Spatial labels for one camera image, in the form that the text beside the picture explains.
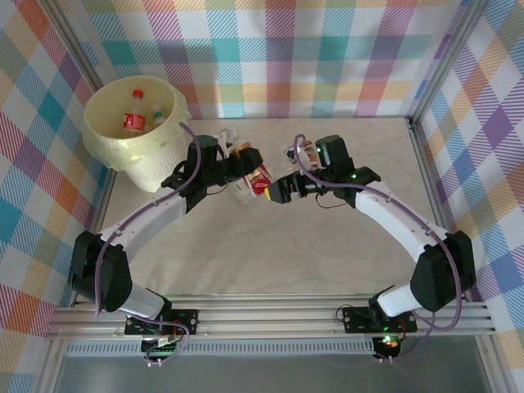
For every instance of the cola bottle red label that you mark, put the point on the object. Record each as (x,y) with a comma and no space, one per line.
(134,120)

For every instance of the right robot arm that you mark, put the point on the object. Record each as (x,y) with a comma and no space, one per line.
(393,217)

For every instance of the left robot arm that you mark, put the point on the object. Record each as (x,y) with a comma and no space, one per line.
(143,217)

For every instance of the white ribbed waste bin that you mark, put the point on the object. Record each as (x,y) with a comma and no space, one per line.
(141,174)

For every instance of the cream waste bin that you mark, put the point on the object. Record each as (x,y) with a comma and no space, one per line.
(106,114)

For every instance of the bottle brown orange label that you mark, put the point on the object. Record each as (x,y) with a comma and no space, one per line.
(312,155)

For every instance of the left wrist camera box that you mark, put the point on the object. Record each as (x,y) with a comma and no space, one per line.
(227,137)

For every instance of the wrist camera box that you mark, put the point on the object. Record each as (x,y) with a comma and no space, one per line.
(291,152)
(227,137)

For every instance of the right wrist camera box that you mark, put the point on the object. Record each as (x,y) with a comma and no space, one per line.
(291,152)

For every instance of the aluminium table side rail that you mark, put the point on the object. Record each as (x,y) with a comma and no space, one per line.
(104,200)
(425,172)

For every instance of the aluminium base rail beam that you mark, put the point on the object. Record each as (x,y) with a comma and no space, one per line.
(266,319)

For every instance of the aluminium frame post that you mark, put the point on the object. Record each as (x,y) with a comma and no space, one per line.
(48,368)
(77,37)
(446,61)
(490,368)

